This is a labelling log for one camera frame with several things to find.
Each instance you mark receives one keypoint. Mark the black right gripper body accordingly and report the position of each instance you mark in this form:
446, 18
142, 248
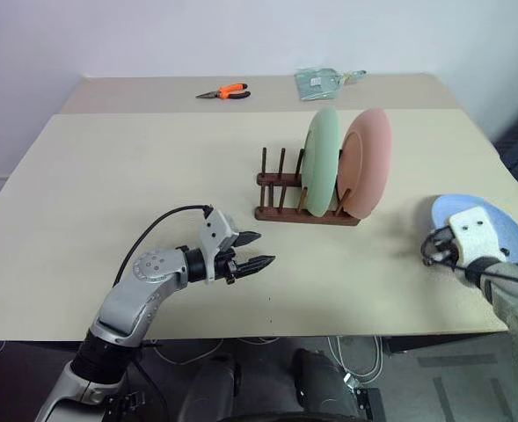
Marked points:
450, 251

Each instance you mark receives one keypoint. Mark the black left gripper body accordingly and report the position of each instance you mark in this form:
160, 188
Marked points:
226, 266

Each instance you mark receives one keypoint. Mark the blue plate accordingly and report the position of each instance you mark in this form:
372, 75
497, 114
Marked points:
507, 226

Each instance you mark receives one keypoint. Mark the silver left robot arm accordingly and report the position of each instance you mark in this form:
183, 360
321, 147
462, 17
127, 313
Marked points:
126, 303

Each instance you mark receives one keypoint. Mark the wooden dish rack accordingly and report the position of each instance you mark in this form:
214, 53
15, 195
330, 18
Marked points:
280, 213

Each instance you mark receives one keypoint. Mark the pink plate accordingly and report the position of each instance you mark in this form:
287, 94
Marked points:
370, 162

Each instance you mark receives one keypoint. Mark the green plate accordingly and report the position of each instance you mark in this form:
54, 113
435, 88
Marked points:
322, 162

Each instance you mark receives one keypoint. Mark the dark rounded shape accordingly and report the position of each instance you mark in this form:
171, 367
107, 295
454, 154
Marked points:
320, 382
210, 387

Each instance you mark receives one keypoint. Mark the clear bag with teal contents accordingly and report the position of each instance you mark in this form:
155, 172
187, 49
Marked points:
316, 83

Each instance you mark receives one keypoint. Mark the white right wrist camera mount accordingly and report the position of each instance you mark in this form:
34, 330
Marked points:
474, 235

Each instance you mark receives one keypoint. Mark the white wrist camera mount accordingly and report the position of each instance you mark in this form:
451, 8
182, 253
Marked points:
216, 230
474, 235

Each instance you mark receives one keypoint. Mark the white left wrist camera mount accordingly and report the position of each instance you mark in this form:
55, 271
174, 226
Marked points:
216, 230

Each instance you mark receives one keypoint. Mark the metal bracket under table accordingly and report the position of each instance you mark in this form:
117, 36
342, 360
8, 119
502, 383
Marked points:
364, 393

